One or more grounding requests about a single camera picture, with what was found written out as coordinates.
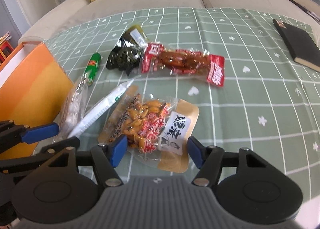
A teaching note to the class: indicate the green checked tablecloth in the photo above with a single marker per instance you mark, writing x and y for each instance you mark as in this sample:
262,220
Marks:
250,99

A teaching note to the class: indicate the black notebook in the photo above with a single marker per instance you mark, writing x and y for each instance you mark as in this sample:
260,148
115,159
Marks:
300,41

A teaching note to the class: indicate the paper stack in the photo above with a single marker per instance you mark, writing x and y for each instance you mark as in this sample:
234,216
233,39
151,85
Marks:
5,37

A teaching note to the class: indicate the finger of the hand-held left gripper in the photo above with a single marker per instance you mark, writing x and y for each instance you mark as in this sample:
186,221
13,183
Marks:
40,132
37,157

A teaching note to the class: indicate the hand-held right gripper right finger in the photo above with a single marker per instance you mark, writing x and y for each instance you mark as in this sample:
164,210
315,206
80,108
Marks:
196,154

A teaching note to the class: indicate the red stacked stools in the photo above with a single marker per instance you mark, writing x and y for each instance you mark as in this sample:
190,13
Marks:
6,52

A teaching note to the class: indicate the orange paper bag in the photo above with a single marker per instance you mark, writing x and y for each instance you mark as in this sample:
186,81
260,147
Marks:
32,88

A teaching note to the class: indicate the dark green vegetable packet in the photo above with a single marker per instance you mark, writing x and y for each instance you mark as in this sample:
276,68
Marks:
125,56

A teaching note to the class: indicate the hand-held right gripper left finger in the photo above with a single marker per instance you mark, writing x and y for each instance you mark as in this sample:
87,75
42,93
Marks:
118,151

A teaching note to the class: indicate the red braised meat packet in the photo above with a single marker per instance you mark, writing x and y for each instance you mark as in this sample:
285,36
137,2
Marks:
180,62

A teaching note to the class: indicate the kraft broad bean packet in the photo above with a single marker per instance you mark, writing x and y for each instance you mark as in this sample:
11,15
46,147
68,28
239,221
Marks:
150,124

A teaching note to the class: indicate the green sausage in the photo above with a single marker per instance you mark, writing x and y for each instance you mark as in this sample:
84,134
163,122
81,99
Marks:
93,68

